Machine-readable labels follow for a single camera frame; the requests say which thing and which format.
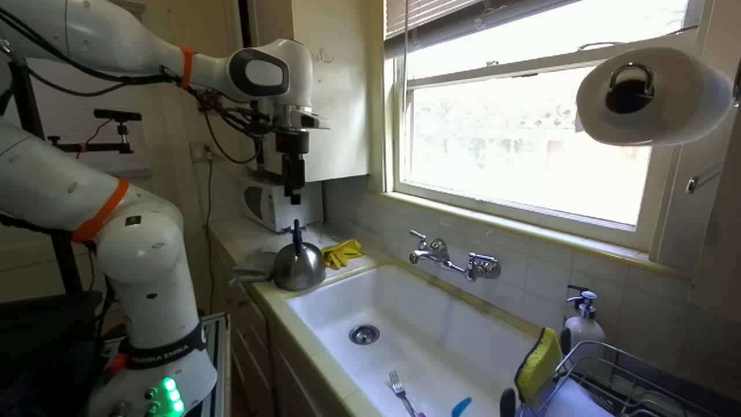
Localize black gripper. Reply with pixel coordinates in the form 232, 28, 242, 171
273, 128, 313, 206

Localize cream upper cabinet green knob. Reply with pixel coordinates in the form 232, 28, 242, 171
244, 0, 373, 185

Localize white microwave oven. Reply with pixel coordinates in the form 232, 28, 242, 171
240, 173, 326, 233

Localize metal sink drain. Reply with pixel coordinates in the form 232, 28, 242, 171
347, 323, 383, 347

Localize cream lower cabinets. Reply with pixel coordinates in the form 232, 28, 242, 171
206, 243, 359, 417

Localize white kitchen sink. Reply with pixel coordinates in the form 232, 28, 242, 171
286, 262, 545, 417

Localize white toothbrush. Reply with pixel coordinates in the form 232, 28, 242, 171
384, 369, 424, 417

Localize white window blinds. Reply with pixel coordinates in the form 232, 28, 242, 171
384, 0, 585, 41

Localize black robot mounting cart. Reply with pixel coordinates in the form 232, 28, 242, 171
0, 289, 234, 417

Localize white soap pump bottle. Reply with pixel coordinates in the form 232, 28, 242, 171
559, 282, 610, 357

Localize white plate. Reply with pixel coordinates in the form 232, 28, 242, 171
549, 377, 615, 417

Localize white paper towel roll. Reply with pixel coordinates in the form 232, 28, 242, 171
572, 45, 738, 150

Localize white window frame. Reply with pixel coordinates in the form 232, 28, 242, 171
380, 0, 712, 254

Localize chrome wall faucet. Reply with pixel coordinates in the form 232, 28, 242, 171
406, 228, 506, 282

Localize black camera stand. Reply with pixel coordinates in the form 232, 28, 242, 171
0, 53, 147, 310

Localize wire dish rack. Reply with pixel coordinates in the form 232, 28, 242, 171
530, 338, 741, 417

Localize metal wall hook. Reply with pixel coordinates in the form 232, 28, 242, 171
683, 163, 725, 196

